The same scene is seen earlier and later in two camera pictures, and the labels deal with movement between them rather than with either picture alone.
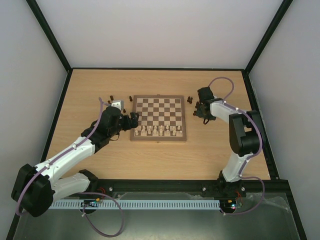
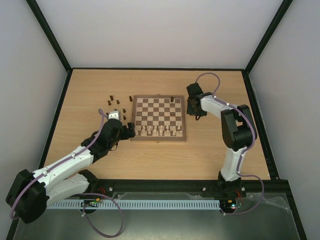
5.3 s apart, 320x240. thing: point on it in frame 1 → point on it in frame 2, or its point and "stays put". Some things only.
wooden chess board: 161,118 stays put
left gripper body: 128,125 → 126,135
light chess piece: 143,131 stays put
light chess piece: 161,130 stays put
